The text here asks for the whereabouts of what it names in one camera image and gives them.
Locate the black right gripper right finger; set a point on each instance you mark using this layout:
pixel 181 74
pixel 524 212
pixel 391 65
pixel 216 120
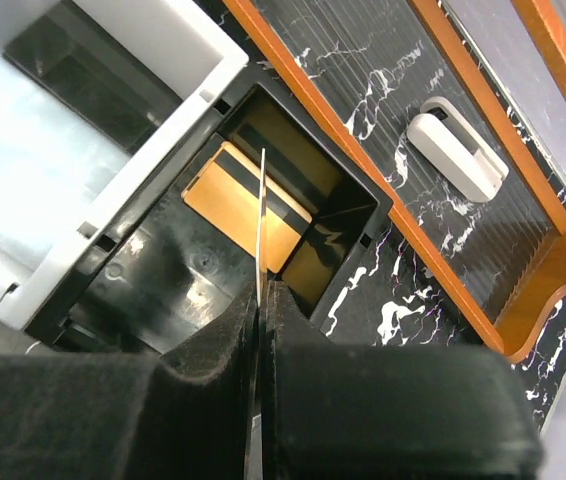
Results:
pixel 338 411

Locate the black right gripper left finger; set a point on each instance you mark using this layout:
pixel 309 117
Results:
pixel 181 415

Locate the gold credit card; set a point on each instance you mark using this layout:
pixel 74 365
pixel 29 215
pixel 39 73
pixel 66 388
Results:
pixel 294 161

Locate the gold card with stripe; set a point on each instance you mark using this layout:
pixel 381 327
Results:
pixel 261 242

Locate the black white organizer tray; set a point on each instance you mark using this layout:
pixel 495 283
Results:
pixel 108 109

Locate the gold card in tray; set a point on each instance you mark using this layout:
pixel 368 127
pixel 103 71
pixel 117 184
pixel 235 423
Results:
pixel 225 192

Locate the orange wooden shelf rack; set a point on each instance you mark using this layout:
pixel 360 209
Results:
pixel 543 282

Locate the white hole punch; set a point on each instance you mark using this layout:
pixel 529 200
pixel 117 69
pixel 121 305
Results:
pixel 453 146

